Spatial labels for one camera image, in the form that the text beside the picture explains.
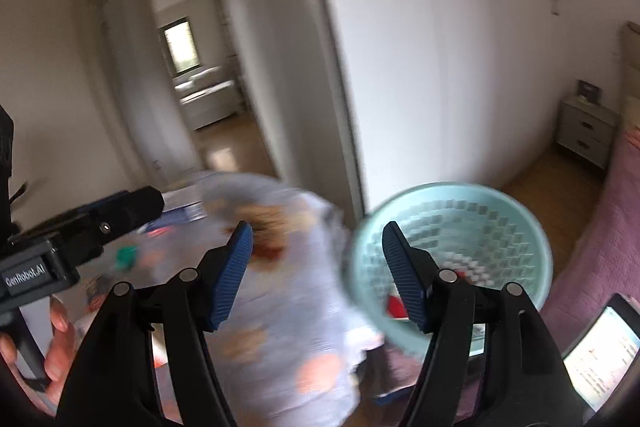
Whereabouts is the red wrapper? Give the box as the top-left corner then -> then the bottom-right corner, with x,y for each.
384,293 -> 410,321

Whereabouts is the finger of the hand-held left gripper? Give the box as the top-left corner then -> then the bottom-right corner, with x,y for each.
47,186 -> 166,265

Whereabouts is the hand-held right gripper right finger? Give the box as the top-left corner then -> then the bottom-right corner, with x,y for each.
381,221 -> 591,427

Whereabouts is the light teal plastic laundry basket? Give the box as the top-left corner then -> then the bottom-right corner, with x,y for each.
345,182 -> 555,358

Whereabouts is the person's left hand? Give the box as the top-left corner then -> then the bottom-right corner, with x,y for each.
0,297 -> 77,414

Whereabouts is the smartphone with lit screen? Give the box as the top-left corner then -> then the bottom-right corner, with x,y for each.
562,293 -> 640,413

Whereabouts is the white wardrobe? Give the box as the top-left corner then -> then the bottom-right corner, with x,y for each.
300,0 -> 593,214

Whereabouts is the fan-patterned blanket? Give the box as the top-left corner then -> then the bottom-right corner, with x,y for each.
75,172 -> 386,424

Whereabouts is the window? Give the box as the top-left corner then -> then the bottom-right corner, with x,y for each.
160,21 -> 197,76

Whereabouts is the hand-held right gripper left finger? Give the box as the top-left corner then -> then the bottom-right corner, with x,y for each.
52,221 -> 254,427

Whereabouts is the pink bed cover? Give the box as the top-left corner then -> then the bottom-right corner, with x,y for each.
542,124 -> 640,360

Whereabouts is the white bed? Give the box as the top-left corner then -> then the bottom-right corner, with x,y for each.
172,67 -> 242,130

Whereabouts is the grey nightstand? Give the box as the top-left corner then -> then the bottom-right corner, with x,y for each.
556,96 -> 619,170

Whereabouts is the blue and white packet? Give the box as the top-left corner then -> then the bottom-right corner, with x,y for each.
161,186 -> 209,224

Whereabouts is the colourful snack packet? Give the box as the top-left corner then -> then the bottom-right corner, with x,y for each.
84,276 -> 110,314

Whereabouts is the green wrapper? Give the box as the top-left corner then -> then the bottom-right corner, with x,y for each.
114,246 -> 139,271

